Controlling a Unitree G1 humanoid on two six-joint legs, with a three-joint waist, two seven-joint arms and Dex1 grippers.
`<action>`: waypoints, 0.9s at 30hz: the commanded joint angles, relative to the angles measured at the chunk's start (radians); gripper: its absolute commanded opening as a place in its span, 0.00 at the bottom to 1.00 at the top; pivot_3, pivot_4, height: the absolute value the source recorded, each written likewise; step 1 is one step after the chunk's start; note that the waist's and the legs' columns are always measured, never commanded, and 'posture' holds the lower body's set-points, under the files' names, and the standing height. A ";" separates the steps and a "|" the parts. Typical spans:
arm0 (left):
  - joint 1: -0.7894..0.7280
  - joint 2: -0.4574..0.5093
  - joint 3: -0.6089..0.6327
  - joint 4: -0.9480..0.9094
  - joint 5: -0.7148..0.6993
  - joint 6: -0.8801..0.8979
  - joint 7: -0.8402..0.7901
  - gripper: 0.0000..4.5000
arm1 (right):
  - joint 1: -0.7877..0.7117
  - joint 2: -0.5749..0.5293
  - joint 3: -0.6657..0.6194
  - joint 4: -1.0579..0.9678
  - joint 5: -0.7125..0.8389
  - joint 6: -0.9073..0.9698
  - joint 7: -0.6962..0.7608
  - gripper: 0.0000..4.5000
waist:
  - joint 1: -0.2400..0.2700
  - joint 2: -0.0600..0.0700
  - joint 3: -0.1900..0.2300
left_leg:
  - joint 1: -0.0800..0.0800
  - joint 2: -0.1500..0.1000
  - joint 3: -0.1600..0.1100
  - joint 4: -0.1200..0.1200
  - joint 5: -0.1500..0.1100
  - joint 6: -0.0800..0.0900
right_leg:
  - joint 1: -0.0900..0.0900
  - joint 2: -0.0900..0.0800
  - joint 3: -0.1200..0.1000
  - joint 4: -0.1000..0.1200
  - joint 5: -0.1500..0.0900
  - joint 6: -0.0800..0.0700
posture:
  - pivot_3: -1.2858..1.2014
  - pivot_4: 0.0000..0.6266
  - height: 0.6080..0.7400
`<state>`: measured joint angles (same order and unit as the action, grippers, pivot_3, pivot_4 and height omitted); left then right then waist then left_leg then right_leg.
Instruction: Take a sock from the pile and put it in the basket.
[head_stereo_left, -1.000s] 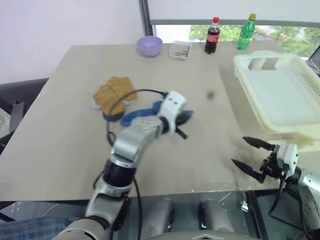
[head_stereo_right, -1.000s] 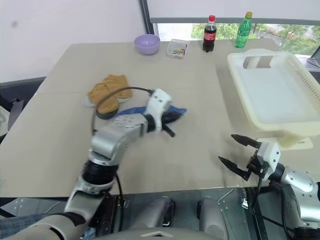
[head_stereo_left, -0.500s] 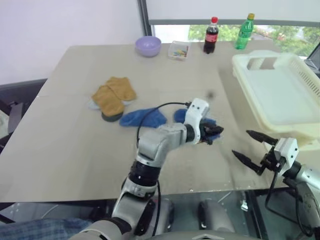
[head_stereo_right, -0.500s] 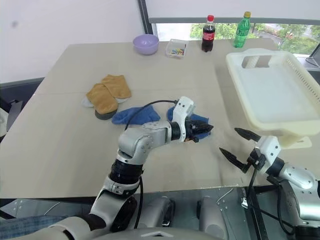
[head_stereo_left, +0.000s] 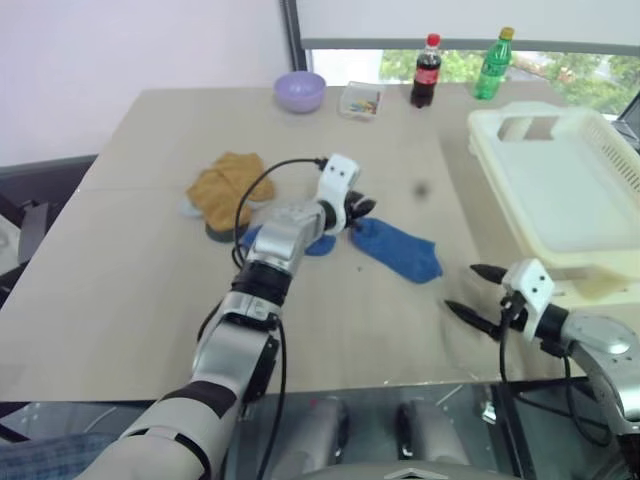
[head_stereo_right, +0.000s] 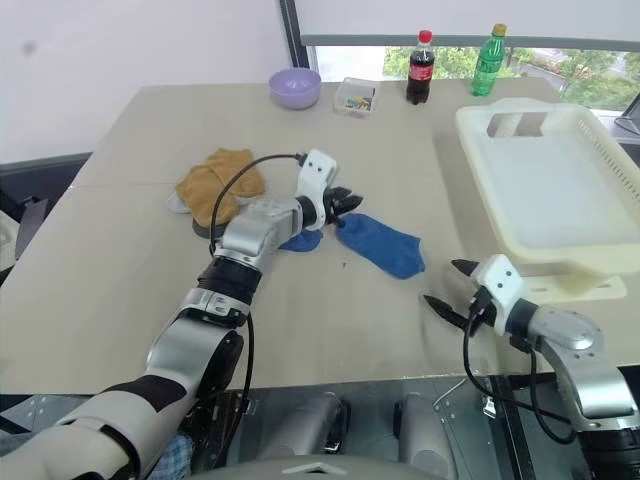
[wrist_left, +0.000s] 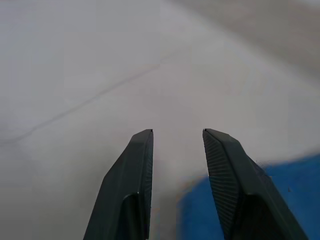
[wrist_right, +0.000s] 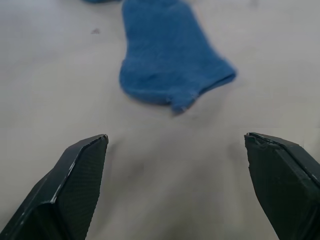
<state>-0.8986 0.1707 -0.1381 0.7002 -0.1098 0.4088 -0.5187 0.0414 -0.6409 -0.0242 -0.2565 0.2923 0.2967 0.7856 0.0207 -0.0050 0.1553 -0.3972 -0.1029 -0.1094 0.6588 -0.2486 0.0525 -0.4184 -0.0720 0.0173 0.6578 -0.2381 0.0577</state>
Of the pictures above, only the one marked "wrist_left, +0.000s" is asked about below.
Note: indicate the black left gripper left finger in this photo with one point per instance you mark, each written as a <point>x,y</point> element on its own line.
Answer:
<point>125,185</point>

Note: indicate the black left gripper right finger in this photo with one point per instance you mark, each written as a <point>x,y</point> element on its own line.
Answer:
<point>230,180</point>

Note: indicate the blue mat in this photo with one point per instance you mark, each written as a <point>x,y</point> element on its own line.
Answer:
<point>197,212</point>

